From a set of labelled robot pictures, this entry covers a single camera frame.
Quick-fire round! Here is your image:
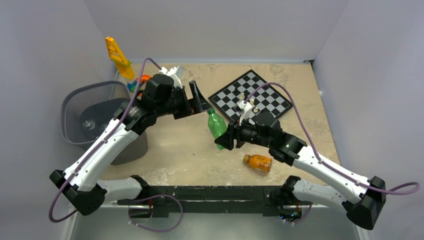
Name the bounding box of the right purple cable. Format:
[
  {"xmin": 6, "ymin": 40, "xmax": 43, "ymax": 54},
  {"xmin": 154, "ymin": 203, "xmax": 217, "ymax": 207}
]
[{"xmin": 243, "ymin": 82, "xmax": 421, "ymax": 226}]

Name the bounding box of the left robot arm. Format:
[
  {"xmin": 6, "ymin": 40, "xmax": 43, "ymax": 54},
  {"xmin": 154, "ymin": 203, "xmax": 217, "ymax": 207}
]
[{"xmin": 49, "ymin": 73, "xmax": 212, "ymax": 216}]

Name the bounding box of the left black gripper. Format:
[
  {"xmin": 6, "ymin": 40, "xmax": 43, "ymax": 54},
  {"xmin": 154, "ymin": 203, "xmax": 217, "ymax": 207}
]
[{"xmin": 155, "ymin": 80, "xmax": 212, "ymax": 119}]

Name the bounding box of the purple cable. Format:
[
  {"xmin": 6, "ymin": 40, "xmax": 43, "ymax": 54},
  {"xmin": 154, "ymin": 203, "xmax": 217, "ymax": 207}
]
[
  {"xmin": 48, "ymin": 57, "xmax": 184, "ymax": 233},
  {"xmin": 243, "ymin": 82, "xmax": 421, "ymax": 226}
]

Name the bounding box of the grey mesh waste bin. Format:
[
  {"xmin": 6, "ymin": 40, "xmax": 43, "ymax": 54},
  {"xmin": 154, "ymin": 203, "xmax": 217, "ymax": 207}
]
[{"xmin": 61, "ymin": 81, "xmax": 131, "ymax": 151}]

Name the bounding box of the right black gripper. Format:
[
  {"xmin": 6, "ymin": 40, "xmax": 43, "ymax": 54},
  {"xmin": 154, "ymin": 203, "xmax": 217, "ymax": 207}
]
[{"xmin": 215, "ymin": 113, "xmax": 272, "ymax": 150}]

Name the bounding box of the orange ring toy with blocks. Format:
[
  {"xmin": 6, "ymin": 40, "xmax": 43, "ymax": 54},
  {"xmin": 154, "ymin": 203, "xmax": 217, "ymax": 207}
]
[{"xmin": 126, "ymin": 74, "xmax": 151, "ymax": 97}]

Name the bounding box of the green plastic bottle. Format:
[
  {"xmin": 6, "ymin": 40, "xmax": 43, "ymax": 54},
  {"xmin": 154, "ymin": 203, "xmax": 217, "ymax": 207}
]
[{"xmin": 207, "ymin": 108, "xmax": 227, "ymax": 139}]

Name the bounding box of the black chess piece far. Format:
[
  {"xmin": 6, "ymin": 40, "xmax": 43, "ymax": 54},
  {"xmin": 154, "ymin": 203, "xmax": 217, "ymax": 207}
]
[{"xmin": 232, "ymin": 88, "xmax": 239, "ymax": 96}]

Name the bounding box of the yellow toy ladder piece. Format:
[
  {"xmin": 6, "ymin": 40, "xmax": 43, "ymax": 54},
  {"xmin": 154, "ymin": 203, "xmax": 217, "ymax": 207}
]
[{"xmin": 105, "ymin": 36, "xmax": 135, "ymax": 80}]

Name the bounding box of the clear bottle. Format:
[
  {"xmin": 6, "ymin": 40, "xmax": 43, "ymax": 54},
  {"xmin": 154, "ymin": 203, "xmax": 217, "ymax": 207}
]
[{"xmin": 81, "ymin": 119, "xmax": 99, "ymax": 135}]

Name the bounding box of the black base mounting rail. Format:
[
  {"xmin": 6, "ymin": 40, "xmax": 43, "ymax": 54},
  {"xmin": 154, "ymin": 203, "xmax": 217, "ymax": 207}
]
[{"xmin": 117, "ymin": 185, "xmax": 309, "ymax": 222}]

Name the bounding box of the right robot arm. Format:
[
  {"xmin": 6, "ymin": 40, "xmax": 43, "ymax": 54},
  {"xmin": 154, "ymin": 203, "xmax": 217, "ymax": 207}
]
[{"xmin": 214, "ymin": 112, "xmax": 386, "ymax": 230}]

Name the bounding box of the black and white chessboard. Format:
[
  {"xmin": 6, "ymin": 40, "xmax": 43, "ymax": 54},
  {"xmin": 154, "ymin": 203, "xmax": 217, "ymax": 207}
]
[{"xmin": 208, "ymin": 69, "xmax": 293, "ymax": 122}]

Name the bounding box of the orange juice bottle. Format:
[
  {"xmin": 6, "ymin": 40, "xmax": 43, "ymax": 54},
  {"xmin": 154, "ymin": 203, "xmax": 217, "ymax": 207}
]
[{"xmin": 243, "ymin": 154, "xmax": 273, "ymax": 173}]

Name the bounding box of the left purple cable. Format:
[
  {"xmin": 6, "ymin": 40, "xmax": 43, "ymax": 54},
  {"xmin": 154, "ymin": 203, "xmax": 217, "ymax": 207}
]
[{"xmin": 48, "ymin": 57, "xmax": 184, "ymax": 233}]

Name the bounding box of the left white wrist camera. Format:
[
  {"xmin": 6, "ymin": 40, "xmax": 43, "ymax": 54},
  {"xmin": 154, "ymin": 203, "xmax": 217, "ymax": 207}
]
[{"xmin": 159, "ymin": 65, "xmax": 184, "ymax": 88}]

